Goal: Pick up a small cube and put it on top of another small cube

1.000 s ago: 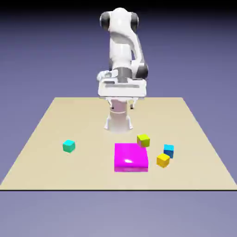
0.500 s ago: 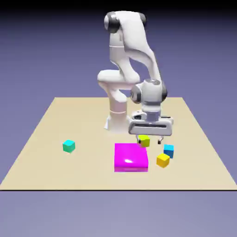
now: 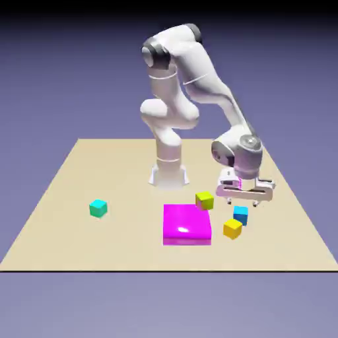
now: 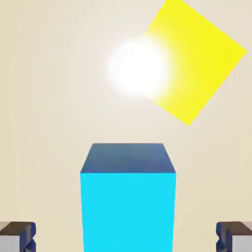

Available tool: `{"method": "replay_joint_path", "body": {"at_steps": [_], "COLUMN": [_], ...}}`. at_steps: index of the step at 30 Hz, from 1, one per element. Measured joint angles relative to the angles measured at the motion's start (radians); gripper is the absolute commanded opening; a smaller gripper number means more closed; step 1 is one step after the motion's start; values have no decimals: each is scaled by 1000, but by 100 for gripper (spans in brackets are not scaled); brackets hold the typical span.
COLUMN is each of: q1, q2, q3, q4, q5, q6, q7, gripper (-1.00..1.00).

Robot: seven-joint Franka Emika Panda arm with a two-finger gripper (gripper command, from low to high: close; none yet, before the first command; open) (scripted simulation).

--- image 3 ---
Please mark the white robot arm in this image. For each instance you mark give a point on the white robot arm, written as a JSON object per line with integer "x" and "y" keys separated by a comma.
{"x": 169, "y": 111}

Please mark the small lime cube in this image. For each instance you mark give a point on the small lime cube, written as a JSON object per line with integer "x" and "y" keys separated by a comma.
{"x": 205, "y": 200}

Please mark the small blue cube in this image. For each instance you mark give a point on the small blue cube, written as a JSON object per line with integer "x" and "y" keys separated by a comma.
{"x": 240, "y": 214}

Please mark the large magenta box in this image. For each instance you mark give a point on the large magenta box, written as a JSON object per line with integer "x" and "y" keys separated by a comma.
{"x": 186, "y": 223}

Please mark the small turquoise cube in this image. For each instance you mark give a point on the small turquoise cube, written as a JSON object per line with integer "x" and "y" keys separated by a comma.
{"x": 98, "y": 208}

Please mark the small yellow cube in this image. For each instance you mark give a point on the small yellow cube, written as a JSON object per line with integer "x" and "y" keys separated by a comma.
{"x": 232, "y": 228}

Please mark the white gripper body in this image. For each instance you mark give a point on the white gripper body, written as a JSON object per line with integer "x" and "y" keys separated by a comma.
{"x": 244, "y": 193}

